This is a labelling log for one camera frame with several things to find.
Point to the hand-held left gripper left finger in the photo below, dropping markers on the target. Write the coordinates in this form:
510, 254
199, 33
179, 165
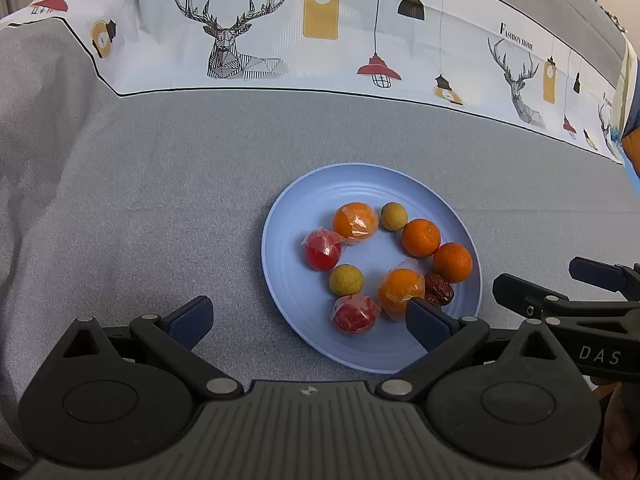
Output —
192, 320

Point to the yellow-green longan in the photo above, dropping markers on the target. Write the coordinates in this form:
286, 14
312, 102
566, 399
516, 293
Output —
346, 280
394, 216

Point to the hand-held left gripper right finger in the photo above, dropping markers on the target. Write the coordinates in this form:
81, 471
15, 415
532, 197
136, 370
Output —
425, 325

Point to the plastic orange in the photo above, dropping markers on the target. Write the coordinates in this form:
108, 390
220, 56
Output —
397, 287
355, 222

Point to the plain orange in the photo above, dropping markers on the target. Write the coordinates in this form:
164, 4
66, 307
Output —
452, 261
421, 237

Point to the plastic red tomato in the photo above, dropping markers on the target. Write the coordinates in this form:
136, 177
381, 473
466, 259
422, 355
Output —
324, 249
355, 314

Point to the person's right hand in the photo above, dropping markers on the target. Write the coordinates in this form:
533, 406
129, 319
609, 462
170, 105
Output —
622, 425

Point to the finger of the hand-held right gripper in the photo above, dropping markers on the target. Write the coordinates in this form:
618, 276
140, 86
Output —
592, 271
520, 292

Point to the blue plate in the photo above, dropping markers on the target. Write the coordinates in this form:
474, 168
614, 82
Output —
370, 185

